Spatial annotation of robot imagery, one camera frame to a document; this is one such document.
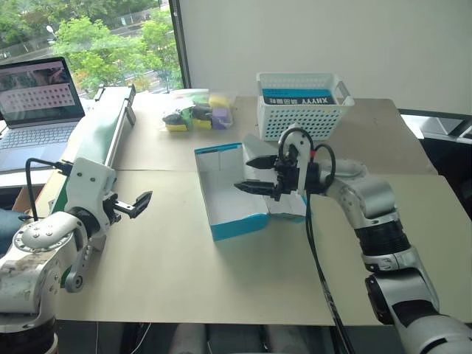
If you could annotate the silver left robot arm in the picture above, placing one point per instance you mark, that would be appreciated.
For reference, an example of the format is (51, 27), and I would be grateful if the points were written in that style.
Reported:
(37, 239)

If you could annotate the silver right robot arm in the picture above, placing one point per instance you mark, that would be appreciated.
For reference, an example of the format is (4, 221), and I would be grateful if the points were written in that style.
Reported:
(372, 199)

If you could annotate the yellow and green sponge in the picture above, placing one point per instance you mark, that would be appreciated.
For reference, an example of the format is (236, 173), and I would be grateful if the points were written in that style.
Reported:
(201, 123)

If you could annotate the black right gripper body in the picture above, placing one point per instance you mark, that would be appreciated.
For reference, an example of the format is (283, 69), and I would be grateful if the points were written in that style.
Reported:
(287, 177)

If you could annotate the brown cardboard box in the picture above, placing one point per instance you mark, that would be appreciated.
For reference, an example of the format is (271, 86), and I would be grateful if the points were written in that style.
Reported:
(27, 199)

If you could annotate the yellow sponge block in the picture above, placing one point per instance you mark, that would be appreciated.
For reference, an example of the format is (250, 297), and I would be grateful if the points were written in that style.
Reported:
(219, 101)

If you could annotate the yellow and black sponge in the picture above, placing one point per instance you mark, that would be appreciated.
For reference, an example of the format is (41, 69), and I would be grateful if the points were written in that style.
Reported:
(176, 123)

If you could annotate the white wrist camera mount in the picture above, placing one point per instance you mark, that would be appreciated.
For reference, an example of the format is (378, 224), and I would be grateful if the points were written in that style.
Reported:
(86, 180)
(303, 162)

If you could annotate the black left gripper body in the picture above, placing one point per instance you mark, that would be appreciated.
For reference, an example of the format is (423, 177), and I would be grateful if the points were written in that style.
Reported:
(110, 210)

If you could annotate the black window frame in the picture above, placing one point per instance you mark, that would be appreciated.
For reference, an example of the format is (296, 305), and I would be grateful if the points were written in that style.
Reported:
(181, 44)

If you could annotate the clear plastic bag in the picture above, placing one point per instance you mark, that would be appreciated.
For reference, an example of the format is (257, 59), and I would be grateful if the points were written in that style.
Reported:
(199, 110)

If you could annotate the green conveyor belt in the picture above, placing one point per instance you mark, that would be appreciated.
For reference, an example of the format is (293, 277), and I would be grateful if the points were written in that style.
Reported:
(103, 140)

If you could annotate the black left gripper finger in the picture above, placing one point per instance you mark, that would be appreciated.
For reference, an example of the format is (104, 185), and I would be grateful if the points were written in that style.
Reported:
(138, 213)
(144, 198)

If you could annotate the grey open laptop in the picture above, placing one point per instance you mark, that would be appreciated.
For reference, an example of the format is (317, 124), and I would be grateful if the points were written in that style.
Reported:
(37, 110)

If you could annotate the white perforated plastic basket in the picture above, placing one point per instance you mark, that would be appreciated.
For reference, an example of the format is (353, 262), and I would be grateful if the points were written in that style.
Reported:
(295, 118)

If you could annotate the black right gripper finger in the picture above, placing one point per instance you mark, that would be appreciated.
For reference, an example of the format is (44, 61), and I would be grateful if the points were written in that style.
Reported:
(254, 186)
(262, 162)

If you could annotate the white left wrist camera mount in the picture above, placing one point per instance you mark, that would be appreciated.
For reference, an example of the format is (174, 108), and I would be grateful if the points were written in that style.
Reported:
(86, 180)

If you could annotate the blue packet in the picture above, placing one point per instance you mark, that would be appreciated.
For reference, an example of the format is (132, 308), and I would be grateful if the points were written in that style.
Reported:
(298, 96)

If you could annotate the blue white cardboard box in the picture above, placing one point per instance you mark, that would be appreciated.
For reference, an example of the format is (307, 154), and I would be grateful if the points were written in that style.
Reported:
(225, 199)

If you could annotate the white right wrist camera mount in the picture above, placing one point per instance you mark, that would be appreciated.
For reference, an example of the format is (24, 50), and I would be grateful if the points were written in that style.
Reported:
(303, 162)

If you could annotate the purple sponge block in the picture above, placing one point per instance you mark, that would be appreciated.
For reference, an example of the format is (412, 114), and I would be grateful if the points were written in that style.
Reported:
(220, 118)

